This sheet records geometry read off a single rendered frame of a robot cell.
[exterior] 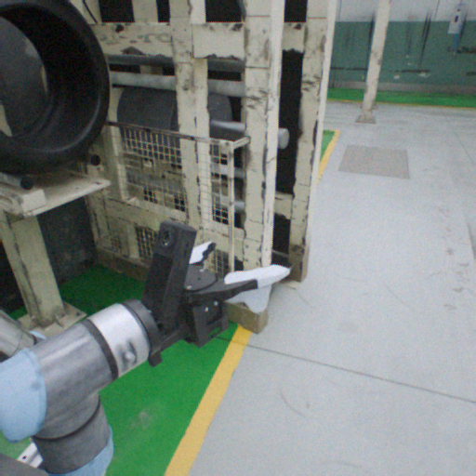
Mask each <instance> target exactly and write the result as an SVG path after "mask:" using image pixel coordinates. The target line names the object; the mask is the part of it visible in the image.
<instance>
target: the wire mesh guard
mask: <svg viewBox="0 0 476 476"><path fill-rule="evenodd" d="M105 126H109V127H110V126H113V128H115V127H119V129H120V127H121V128H123V129H124V130H125V128H126V129H128V130H129V129H132V130H138V131H139V134H140V131H142V132H149V133H151V137H152V133H153V134H158V135H162V136H163V135H165V136H167V138H168V136H169V137H174V138H173V140H175V137H176V138H179V140H181V139H185V140H191V141H192V148H193V142H194V141H196V142H202V143H205V151H206V143H207V144H212V156H211V155H206V153H205V154H202V153H201V152H200V146H199V152H198V153H197V154H199V161H198V162H203V161H200V154H202V155H206V156H211V157H212V163H213V157H216V156H213V145H218V146H219V157H217V158H219V173H218V172H214V169H213V178H207V179H213V190H214V188H216V187H214V173H218V174H221V173H220V146H223V147H228V151H227V159H226V160H227V166H226V167H227V175H226V176H227V181H223V183H227V190H225V191H229V198H227V197H223V196H221V190H224V189H221V183H220V188H218V189H220V210H219V211H220V214H221V211H222V210H221V204H222V202H221V197H223V198H227V199H229V204H228V206H229V212H226V213H229V218H226V219H228V220H229V226H227V227H229V239H226V238H223V237H222V232H223V230H222V225H223V224H222V223H221V224H220V223H218V224H220V225H221V230H219V231H221V237H220V238H221V243H220V244H221V249H219V250H221V252H222V251H224V250H222V245H225V244H223V243H222V238H223V239H226V240H229V244H228V246H229V252H227V251H225V252H227V253H229V258H227V259H229V260H230V264H227V265H230V269H229V270H227V269H225V270H227V271H230V273H232V272H234V194H233V142H231V141H225V139H222V140H219V139H215V138H209V137H203V136H197V135H192V134H185V133H180V132H175V131H168V130H163V129H157V128H151V127H147V126H135V125H131V124H124V123H118V122H112V121H107V120H106V122H105ZM203 163H206V170H205V171H206V174H207V171H208V170H207V164H211V163H208V162H207V157H206V162H203ZM77 164H78V167H79V172H81V173H84V172H85V170H84V169H83V167H85V166H84V165H83V164H81V163H78V162H77ZM212 165H217V164H212ZM208 172H212V171H208ZM85 173H89V170H88V172H85ZM85 173H84V174H85ZM90 174H91V173H89V175H90ZM203 185H204V184H201V190H197V191H200V192H201V199H204V198H203V192H205V191H203ZM205 186H207V198H208V194H209V193H211V192H208V180H207V185H205ZM89 195H90V194H86V195H85V199H86V208H87V212H88V216H89V217H90V221H91V226H92V230H93V235H94V239H95V245H97V246H98V247H99V248H102V249H104V250H107V251H110V252H112V253H114V254H116V255H119V256H122V257H124V258H128V260H131V261H133V262H137V263H138V264H140V265H143V266H145V267H148V268H150V266H151V263H148V262H145V261H144V260H145V258H143V260H140V258H136V257H133V256H131V255H133V254H131V252H130V253H129V254H130V255H128V254H127V253H128V252H126V253H124V250H122V251H123V252H122V251H119V250H121V249H118V248H116V249H118V250H116V249H115V248H114V249H113V248H112V247H113V245H111V247H109V246H108V243H107V244H106V245H104V244H103V241H102V242H101V243H100V244H98V243H97V239H98V240H99V235H98V234H97V231H98V229H97V228H96V227H98V226H97V225H96V222H97V221H96V220H94V217H95V215H94V212H96V211H97V208H96V211H93V210H92V209H93V206H92V205H91V204H92V200H91V197H90V196H89ZM224 205H226V204H224ZM222 212H225V211H222ZM212 229H215V235H214V236H215V241H213V242H215V243H218V242H217V230H218V229H217V228H212Z"/></svg>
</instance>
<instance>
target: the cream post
mask: <svg viewBox="0 0 476 476"><path fill-rule="evenodd" d="M0 130H1V131H2V132H5V133H6V134H7V135H8V136H12V134H11V131H10V128H9V123H8V120H7V116H6V111H5V108H4V105H2V101H1V99H0ZM0 238H1V241H2V243H3V246H4V249H5V250H6V252H7V256H8V259H9V262H10V265H11V268H12V270H13V272H14V275H15V279H16V281H17V284H18V286H19V289H20V294H21V295H22V296H23V299H24V302H25V305H26V308H27V311H28V313H29V315H30V318H31V317H32V316H34V317H35V320H37V323H38V325H39V326H41V327H42V328H44V329H46V328H48V327H49V326H50V325H52V324H54V323H55V322H56V321H55V317H53V313H56V314H57V315H58V316H59V319H60V320H61V318H62V317H64V316H65V315H66V314H65V310H64V308H63V305H62V300H61V297H60V292H59V288H58V285H57V282H55V278H54V274H53V271H52V268H51V265H50V262H49V258H48V254H47V251H46V245H45V242H44V239H43V236H42V232H41V229H40V226H38V222H37V219H36V215H34V216H31V217H30V218H27V219H24V218H22V217H19V216H17V215H14V214H12V213H10V212H7V211H6V210H2V209H0Z"/></svg>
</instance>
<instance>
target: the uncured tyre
mask: <svg viewBox="0 0 476 476"><path fill-rule="evenodd" d="M0 17H1V18H3V19H5V20H8V21H10V22H11V23H12V24H14V26H15V27H16V28H17V29H19V30H21V31H22V32H23V33H24V34H25V35H26V36H27V39H28V40H29V41H30V42H31V44H32V45H34V47H35V49H36V50H37V53H38V55H39V57H40V59H41V61H42V63H43V66H44V70H45V74H46V101H45V105H44V108H43V110H42V111H41V114H40V116H39V117H38V119H37V120H36V121H35V122H33V123H32V124H31V125H30V126H29V128H27V129H26V130H24V131H23V132H21V133H19V134H16V135H13V136H8V135H7V134H6V133H5V132H2V131H1V130H0V168H1V169H5V170H7V171H11V173H16V174H23V175H40V173H46V172H52V171H57V170H60V169H62V168H65V167H67V166H69V165H73V164H74V163H76V162H77V160H79V159H80V158H81V157H82V156H84V155H85V154H87V153H88V152H89V151H90V150H91V148H92V146H93V145H94V143H95V142H96V140H97V139H98V137H99V136H100V135H101V131H102V129H103V127H104V125H105V122H106V119H107V114H108V110H109V104H110V80H109V74H108V68H107V63H106V60H105V57H104V53H103V51H102V48H101V45H100V43H99V40H98V38H97V36H96V34H95V32H94V31H93V29H91V27H90V26H89V24H88V23H87V20H86V18H85V17H84V16H83V15H82V13H81V12H80V11H79V10H78V9H76V8H75V6H74V5H73V4H72V3H71V2H70V1H69V0H0Z"/></svg>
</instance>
